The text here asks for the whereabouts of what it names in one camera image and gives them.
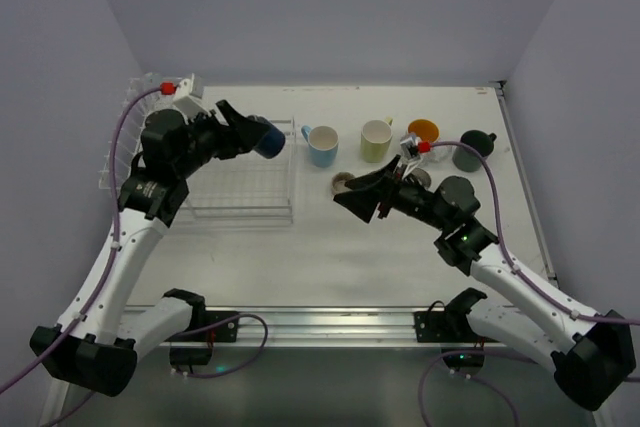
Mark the white wire plate rack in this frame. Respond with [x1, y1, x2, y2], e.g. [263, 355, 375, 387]
[94, 75, 214, 221]

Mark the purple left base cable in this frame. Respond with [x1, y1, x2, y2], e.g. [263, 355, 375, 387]
[172, 314, 269, 379]

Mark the white wire dish rack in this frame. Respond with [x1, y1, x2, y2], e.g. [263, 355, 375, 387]
[174, 117, 297, 229]

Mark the light blue mug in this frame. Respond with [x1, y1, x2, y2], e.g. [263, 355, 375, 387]
[301, 125, 339, 168]

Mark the cream brown mug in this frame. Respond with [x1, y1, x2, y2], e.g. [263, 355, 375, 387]
[405, 168, 432, 190]

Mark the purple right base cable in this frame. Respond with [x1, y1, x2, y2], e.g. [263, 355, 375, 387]
[417, 349, 521, 427]

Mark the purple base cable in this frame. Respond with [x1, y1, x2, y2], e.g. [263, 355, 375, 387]
[417, 349, 521, 427]
[172, 314, 269, 379]

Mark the dark teal wave mug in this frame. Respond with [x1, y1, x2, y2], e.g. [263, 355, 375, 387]
[452, 130, 497, 173]

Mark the clear glass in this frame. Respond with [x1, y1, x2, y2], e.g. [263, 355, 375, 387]
[140, 72, 164, 91]

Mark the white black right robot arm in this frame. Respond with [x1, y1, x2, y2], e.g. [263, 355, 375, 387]
[333, 158, 636, 411]

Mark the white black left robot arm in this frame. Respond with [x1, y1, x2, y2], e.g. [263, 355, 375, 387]
[30, 100, 271, 397]

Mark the white patterned orange-inside mug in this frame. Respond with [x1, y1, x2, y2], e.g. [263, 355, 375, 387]
[406, 119, 452, 164]

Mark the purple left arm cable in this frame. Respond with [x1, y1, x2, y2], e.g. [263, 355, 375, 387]
[0, 81, 179, 393]

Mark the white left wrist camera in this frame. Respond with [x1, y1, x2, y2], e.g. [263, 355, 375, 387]
[172, 74, 206, 119]

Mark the dark blue mug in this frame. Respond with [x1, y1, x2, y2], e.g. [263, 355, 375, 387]
[251, 116, 286, 159]

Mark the aluminium mounting rail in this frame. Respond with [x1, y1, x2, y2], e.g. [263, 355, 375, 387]
[124, 304, 501, 348]

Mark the speckled beige small cup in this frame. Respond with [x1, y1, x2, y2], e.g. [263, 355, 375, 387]
[330, 172, 355, 195]

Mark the pale yellow mug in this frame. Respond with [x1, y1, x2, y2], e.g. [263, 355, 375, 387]
[360, 117, 393, 163]

